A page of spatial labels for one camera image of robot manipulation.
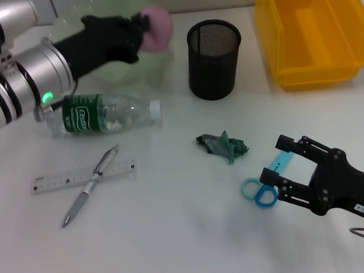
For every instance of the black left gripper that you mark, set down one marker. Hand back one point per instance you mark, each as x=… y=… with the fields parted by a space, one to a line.
x=100 y=42

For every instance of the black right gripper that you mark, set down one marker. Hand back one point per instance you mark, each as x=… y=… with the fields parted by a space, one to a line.
x=345 y=187

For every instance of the pink peach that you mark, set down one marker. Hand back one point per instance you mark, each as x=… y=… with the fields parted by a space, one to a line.
x=159 y=28

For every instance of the green plastic wrapper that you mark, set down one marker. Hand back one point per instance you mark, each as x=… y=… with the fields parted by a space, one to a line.
x=223 y=146

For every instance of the clear green-label water bottle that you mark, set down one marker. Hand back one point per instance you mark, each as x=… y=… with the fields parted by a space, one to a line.
x=83 y=115

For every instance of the translucent green fruit bowl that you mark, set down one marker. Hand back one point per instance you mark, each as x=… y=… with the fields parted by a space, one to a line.
x=152 y=66

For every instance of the blue scissors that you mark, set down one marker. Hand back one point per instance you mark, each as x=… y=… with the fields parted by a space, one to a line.
x=266 y=197

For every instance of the black mesh pen cup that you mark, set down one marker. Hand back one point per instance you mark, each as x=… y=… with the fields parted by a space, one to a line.
x=213 y=72

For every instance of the clear plastic ruler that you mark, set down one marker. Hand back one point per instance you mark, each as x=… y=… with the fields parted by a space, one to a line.
x=57 y=182

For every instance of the silver ballpoint pen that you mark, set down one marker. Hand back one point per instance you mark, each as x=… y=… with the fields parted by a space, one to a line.
x=80 y=200

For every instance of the yellow plastic bin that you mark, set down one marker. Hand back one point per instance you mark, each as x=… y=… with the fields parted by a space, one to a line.
x=312 y=33

